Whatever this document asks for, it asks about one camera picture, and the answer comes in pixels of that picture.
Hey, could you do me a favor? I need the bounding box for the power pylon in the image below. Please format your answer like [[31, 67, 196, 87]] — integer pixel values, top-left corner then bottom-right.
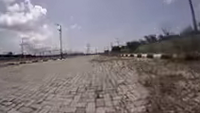
[[84, 42, 92, 55]]

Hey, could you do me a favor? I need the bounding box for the street lamp pole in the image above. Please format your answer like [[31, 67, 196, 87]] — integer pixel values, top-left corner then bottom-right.
[[55, 23, 65, 60]]

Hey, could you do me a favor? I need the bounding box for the black and white kerb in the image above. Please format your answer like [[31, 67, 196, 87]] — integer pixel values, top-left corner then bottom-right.
[[119, 47, 200, 69], [0, 57, 67, 68]]

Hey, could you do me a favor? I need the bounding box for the grey brick paved path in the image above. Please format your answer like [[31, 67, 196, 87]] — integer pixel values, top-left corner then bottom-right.
[[0, 51, 153, 113]]

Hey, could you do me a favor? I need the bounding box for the row of dark trees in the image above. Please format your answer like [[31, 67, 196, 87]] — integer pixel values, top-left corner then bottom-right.
[[102, 14, 200, 55]]

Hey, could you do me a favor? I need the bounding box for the grassy embankment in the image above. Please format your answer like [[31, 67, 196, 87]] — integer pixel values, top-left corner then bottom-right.
[[133, 30, 200, 59]]

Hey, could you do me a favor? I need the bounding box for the dry grass verge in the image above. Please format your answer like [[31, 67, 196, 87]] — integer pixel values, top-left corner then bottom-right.
[[91, 49, 200, 113]]

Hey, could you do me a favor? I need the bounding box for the long dark fence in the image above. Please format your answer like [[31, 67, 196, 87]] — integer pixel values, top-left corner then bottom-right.
[[0, 46, 89, 62]]

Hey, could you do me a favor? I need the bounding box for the tall dark pole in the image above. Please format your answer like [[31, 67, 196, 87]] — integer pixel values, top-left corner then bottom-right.
[[184, 0, 200, 35]]

